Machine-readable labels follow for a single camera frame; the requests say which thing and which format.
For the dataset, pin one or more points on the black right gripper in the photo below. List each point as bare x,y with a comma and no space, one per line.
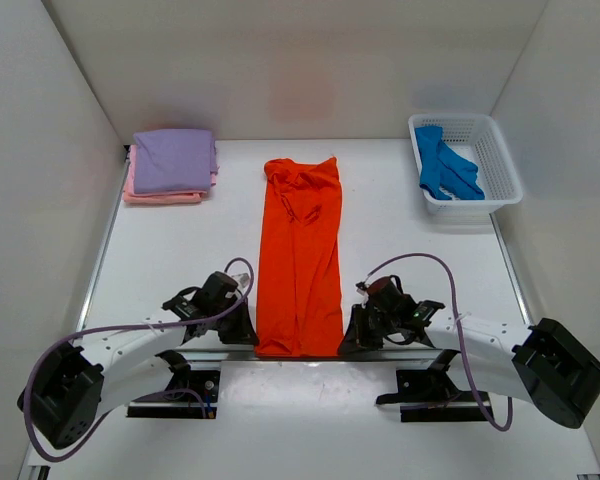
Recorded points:
365,325

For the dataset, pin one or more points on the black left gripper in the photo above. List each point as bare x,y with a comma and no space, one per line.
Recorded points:
235,323

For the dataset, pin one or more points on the orange t shirt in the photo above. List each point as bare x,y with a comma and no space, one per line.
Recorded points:
298,303

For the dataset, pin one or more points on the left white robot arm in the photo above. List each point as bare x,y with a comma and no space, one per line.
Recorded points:
81,379

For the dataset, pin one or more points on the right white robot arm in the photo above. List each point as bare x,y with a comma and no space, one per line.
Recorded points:
542,364

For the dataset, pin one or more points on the folded pink t shirt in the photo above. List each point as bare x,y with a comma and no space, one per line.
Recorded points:
155,197

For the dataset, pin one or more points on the folded purple t shirt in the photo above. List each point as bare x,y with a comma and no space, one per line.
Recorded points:
165,141

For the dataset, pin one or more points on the blue t shirt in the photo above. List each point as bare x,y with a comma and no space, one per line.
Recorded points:
444,174

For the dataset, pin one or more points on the aluminium table edge rail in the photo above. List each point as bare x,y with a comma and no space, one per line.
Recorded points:
391,355

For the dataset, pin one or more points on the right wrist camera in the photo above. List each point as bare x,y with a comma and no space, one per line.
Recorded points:
362,287

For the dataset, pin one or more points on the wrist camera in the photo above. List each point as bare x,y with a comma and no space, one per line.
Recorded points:
362,287
243,280

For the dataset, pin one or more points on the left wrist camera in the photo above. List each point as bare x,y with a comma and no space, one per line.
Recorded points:
243,280

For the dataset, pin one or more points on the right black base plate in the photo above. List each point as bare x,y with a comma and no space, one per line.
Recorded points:
429,395

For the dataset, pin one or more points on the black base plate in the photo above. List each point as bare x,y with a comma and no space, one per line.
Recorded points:
429,395
191,393

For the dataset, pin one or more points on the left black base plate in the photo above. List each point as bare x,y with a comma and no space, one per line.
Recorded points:
191,393

